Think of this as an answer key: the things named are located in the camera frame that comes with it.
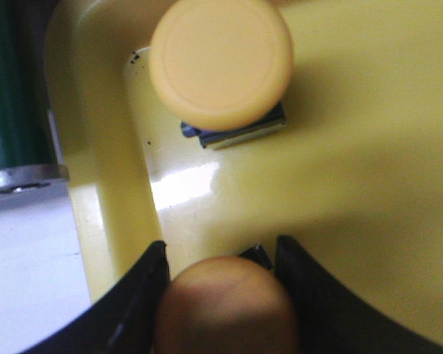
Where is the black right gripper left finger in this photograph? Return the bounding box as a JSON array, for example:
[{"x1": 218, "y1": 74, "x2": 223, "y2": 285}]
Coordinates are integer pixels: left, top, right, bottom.
[{"x1": 25, "y1": 240, "x2": 169, "y2": 353}]

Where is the yellow plastic tray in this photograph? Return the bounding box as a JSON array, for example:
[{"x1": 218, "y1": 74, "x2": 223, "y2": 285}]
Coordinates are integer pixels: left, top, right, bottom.
[{"x1": 45, "y1": 1, "x2": 443, "y2": 346}]

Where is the yellow push button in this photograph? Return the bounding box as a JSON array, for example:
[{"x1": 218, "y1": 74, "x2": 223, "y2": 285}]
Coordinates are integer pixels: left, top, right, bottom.
[{"x1": 148, "y1": 1, "x2": 294, "y2": 150}]

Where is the yellow push button edge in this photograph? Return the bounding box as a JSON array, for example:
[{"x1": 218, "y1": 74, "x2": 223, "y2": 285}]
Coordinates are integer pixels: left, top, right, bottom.
[{"x1": 154, "y1": 256, "x2": 301, "y2": 353}]

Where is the green conveyor belt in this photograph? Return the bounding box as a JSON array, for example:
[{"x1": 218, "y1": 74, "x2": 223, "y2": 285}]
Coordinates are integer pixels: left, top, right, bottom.
[{"x1": 0, "y1": 1, "x2": 57, "y2": 170}]

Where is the steel conveyor end plate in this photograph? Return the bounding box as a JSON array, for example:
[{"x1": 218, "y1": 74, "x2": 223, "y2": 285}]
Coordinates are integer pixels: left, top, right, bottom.
[{"x1": 0, "y1": 164, "x2": 69, "y2": 212}]

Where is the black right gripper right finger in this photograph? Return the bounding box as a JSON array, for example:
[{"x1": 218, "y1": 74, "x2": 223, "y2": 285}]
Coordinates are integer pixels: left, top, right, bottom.
[{"x1": 275, "y1": 235, "x2": 443, "y2": 353}]

